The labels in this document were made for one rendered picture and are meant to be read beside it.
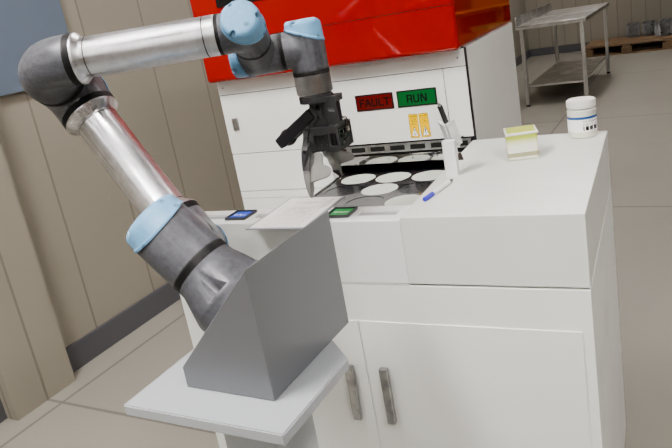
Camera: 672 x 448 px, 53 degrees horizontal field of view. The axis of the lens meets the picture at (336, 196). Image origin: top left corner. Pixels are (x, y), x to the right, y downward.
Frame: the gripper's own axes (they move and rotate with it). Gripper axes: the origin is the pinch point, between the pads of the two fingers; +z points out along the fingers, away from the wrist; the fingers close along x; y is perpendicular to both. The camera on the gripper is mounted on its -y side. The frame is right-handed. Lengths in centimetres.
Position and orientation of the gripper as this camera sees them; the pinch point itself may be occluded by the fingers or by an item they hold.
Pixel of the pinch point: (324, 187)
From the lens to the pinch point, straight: 144.2
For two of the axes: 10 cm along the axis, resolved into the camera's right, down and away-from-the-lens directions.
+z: 1.8, 9.5, 2.7
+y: 9.0, -0.4, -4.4
